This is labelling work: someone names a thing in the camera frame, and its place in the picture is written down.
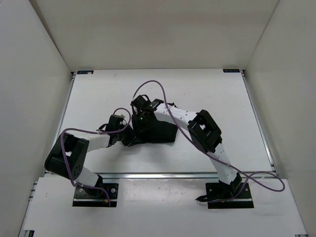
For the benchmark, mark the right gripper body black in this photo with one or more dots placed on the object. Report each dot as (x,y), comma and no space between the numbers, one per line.
(142,123)

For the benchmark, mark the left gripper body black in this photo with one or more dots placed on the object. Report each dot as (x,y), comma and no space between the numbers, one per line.
(126,136)

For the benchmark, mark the black pleated skirt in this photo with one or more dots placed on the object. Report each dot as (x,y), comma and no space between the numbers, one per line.
(155,132)

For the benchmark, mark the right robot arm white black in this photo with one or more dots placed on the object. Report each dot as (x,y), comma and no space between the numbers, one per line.
(203,130)

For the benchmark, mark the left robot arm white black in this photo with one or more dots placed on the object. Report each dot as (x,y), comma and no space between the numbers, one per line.
(68,154)

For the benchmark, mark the left blue table label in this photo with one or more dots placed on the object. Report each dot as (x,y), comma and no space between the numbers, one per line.
(85,72)

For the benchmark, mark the blue table label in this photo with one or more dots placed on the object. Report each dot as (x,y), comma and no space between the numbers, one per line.
(85,72)
(231,70)

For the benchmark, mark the right blue table label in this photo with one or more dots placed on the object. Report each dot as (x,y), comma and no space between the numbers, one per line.
(231,70)

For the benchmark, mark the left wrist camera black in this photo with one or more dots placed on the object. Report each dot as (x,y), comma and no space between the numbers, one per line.
(115,123)

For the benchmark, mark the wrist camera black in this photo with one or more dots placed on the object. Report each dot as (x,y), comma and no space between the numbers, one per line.
(115,123)
(140,102)

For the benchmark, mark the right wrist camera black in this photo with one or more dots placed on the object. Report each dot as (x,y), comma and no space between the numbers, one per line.
(140,102)

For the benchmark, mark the aluminium rail front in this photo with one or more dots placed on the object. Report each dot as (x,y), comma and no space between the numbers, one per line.
(187,175)

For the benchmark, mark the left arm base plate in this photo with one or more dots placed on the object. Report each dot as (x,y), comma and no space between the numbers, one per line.
(84,197)

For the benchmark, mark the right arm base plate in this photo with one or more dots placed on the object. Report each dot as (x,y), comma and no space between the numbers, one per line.
(217,197)

